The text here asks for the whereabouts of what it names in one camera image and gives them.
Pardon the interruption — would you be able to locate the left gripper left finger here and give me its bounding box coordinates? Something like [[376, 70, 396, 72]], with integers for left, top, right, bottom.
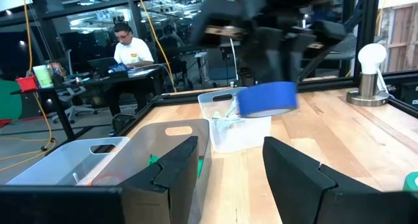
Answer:
[[119, 135, 199, 224]]

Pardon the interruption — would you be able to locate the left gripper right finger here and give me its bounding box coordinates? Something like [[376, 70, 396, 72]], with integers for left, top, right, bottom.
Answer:
[[263, 136, 381, 224]]

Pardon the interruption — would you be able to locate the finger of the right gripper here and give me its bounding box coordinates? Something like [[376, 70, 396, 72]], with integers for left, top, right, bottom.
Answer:
[[287, 34, 316, 84], [253, 29, 282, 84]]

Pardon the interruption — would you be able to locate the blue tape roll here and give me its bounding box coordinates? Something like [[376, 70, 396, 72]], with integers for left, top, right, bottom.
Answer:
[[237, 81, 298, 118]]

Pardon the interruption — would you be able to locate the clear plastic bin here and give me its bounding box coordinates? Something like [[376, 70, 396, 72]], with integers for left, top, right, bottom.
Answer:
[[6, 136, 131, 186], [197, 86, 272, 153]]

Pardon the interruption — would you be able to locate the green tape roll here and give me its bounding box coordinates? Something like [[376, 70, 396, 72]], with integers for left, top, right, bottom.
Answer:
[[402, 171, 418, 193]]

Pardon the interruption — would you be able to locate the dark translucent plastic bin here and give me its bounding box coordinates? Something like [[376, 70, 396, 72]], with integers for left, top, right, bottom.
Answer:
[[78, 118, 212, 224]]

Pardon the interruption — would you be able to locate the person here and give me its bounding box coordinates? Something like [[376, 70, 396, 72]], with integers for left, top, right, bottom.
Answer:
[[159, 24, 184, 52], [107, 21, 164, 117]]

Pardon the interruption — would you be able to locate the white bulb table lamp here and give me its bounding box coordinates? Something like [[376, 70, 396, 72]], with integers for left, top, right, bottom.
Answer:
[[346, 42, 391, 107]]

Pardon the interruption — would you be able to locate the wooden panel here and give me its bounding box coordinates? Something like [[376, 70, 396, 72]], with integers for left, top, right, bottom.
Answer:
[[378, 3, 418, 73]]

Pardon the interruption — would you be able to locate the blue book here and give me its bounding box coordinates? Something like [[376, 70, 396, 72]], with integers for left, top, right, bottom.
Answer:
[[107, 63, 129, 75]]

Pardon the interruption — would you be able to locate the black desk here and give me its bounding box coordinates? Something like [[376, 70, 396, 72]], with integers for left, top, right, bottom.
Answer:
[[9, 67, 167, 142]]

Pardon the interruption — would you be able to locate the black laptop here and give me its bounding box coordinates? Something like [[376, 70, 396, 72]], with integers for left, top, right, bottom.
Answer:
[[87, 56, 120, 75]]

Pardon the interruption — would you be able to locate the grey office chair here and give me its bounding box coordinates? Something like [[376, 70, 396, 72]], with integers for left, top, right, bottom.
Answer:
[[52, 49, 99, 125]]

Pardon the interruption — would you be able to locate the colourful packet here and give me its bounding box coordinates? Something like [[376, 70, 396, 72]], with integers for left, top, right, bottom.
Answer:
[[48, 62, 68, 84]]

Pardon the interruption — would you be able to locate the red container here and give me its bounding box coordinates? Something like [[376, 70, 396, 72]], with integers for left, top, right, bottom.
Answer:
[[15, 76, 39, 93]]

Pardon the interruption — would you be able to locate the green seat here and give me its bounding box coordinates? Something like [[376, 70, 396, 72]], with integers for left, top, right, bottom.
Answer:
[[0, 79, 23, 121]]

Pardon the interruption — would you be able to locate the yellow cable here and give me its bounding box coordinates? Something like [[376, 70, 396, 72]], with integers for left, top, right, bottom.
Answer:
[[0, 0, 56, 172], [135, 0, 177, 93]]

